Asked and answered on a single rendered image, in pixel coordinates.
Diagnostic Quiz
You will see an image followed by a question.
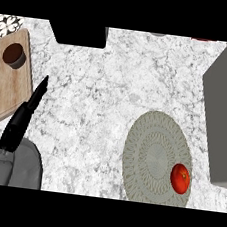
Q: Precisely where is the round grey woven placemat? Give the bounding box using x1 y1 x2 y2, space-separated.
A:
117 106 201 209

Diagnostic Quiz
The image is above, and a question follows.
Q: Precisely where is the black box appliance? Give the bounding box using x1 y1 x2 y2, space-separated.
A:
47 20 110 50

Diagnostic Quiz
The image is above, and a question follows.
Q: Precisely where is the grey round object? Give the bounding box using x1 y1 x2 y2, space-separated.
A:
149 32 167 38

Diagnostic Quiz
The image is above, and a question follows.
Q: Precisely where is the red round fruit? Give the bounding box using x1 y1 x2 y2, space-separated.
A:
167 162 193 196

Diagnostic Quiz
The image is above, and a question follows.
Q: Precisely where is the dark grey flat panel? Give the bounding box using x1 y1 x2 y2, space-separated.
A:
190 40 227 186

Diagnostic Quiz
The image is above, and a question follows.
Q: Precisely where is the wooden cutting board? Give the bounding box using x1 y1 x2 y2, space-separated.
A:
0 25 42 137

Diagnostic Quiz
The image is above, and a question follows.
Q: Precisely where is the brown cup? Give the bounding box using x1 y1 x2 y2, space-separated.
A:
0 41 28 71

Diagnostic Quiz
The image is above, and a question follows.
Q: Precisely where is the black and white patterned cloth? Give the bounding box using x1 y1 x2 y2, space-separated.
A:
0 14 25 44

